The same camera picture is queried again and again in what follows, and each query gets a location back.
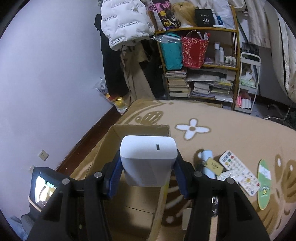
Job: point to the black box marked 40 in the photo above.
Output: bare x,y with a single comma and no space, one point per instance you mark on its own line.
204,18

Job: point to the cardboard box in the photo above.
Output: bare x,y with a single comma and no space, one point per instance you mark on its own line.
135,212

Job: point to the white power adapter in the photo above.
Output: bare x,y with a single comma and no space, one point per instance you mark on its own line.
147,160

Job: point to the grey Midea remote control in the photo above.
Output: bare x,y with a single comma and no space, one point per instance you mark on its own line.
228,174

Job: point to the green Pochacco oval card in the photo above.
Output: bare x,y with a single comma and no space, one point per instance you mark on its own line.
264,178

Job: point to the dark hanging coat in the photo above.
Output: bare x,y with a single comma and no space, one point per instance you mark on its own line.
114,76

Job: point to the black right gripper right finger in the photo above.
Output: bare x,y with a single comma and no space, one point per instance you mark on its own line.
237,218

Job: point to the brown paper tag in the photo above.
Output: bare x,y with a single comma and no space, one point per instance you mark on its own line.
214,166

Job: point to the light blue rolled tube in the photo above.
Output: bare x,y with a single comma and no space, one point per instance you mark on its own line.
205,155

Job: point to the teal gift bag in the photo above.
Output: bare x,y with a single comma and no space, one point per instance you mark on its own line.
171,48

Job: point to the lower wall socket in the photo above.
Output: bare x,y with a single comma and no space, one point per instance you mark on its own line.
31,169

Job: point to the blonde wig on head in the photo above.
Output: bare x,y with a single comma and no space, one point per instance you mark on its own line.
184,13

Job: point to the phone with lit screen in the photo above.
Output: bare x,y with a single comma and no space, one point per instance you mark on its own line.
44,182

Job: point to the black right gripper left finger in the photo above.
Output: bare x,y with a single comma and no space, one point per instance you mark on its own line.
75,210

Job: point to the white wire rack cart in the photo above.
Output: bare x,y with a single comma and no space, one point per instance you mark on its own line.
248,82

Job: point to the beige patterned carpet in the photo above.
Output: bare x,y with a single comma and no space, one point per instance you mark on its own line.
199,126

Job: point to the snack bag by wall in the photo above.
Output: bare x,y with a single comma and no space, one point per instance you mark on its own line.
116,100

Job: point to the stack of books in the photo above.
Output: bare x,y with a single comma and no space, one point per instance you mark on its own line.
177,84

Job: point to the red gift bag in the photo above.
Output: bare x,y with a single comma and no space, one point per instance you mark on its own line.
194,47

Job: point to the white numbered remote control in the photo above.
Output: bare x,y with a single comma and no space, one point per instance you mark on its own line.
244,176

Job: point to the wooden bookshelf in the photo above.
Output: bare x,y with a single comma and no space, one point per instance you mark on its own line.
217,79

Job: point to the white puffer jacket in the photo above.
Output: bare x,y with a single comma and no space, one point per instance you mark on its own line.
125,23

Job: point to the wall socket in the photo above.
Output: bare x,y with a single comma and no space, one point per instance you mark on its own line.
31,169
43,155

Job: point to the white curtain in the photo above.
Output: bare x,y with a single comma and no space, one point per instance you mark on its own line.
269,29

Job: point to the upper wall socket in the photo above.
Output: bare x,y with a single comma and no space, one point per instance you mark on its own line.
43,155

